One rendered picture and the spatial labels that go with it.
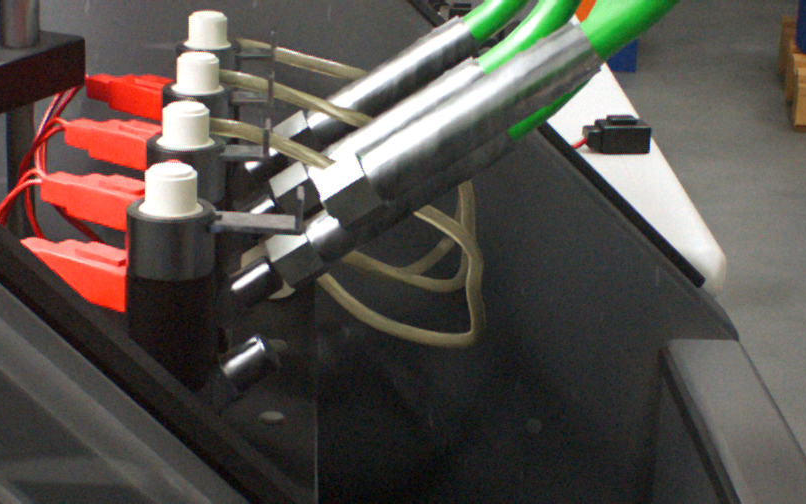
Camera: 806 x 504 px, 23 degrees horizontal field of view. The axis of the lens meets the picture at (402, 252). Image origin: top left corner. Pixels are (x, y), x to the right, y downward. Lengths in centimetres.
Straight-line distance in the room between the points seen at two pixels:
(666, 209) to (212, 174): 43
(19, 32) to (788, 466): 37
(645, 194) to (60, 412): 85
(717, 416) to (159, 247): 35
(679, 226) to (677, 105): 448
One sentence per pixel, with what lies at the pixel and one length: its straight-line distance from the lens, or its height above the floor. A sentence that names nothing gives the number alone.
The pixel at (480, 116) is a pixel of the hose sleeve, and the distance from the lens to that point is 62.
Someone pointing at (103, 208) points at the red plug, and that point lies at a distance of 74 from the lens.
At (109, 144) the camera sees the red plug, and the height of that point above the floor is 107.
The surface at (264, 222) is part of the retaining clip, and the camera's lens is 64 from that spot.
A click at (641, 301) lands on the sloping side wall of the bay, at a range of 99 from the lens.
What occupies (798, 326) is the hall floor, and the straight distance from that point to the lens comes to 390.
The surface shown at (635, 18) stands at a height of 117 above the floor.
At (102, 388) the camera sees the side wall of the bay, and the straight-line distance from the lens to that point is 29.
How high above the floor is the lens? 129
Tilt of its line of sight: 18 degrees down
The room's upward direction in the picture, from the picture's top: 3 degrees clockwise
